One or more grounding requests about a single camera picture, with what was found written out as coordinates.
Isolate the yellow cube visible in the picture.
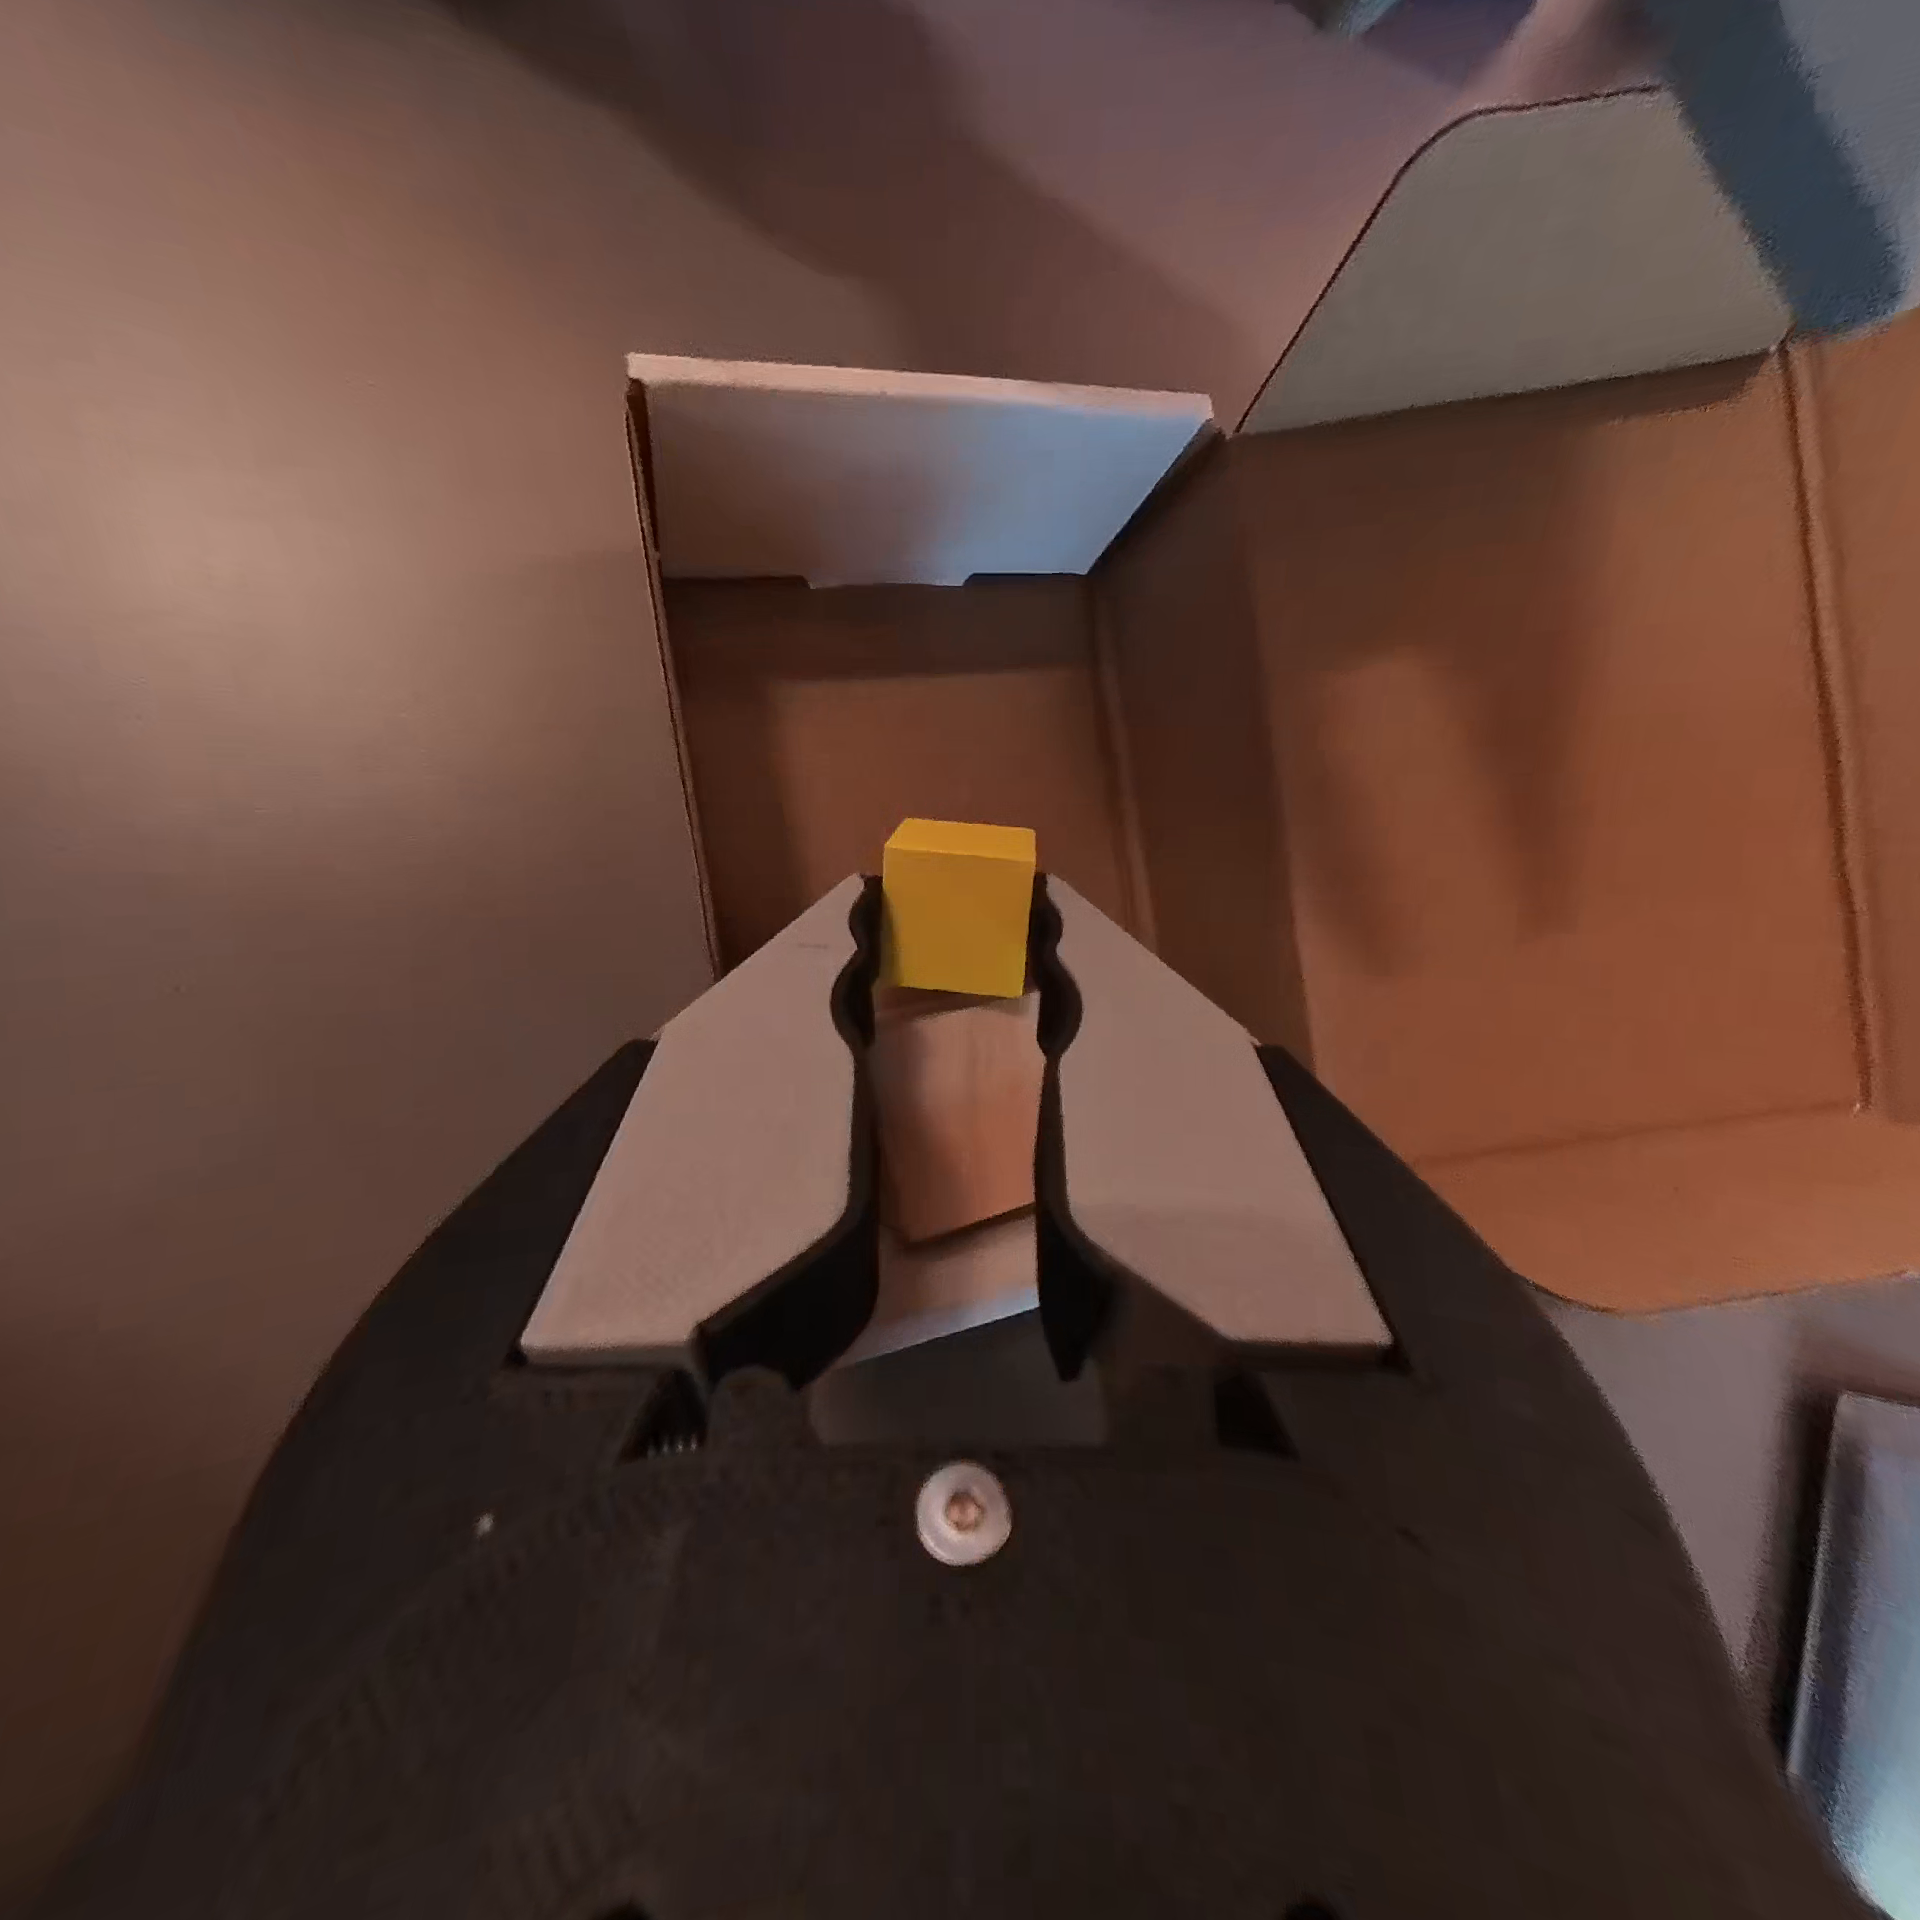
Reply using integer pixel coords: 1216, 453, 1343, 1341
883, 815, 1040, 999

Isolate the grey metal tray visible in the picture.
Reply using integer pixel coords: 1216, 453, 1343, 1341
1785, 1388, 1920, 1920

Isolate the white cardboard mailer box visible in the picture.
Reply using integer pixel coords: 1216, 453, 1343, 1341
622, 88, 1895, 1360

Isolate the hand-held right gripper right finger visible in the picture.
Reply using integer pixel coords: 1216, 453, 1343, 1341
1026, 873, 1398, 1382

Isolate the plain wooden cube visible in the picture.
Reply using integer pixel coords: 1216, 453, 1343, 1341
872, 997, 1040, 1243

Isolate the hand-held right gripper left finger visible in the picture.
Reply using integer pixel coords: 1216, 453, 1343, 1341
516, 873, 887, 1389

